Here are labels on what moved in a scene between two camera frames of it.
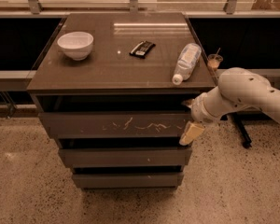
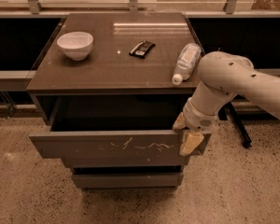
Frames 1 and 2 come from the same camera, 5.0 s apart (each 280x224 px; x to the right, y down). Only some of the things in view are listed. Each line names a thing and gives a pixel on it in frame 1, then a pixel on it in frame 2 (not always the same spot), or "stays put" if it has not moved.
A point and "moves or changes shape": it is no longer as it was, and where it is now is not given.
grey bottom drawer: x=128 y=180 stays put
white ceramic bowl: x=77 y=45 stays put
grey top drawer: x=113 y=125 moves or changes shape
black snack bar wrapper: x=142 y=49 stays put
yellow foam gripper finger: x=189 y=103 to x=180 y=122
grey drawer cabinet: x=115 y=90 stays put
